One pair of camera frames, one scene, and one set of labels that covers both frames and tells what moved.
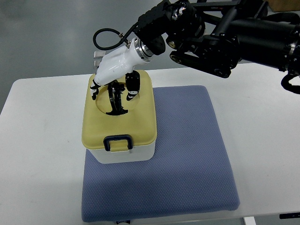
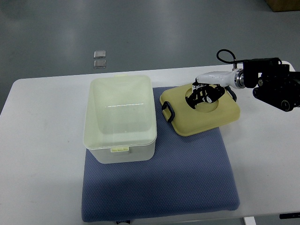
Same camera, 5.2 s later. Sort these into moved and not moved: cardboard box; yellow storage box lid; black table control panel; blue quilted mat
Moved: yellow storage box lid
Not moved: black table control panel; cardboard box; blue quilted mat
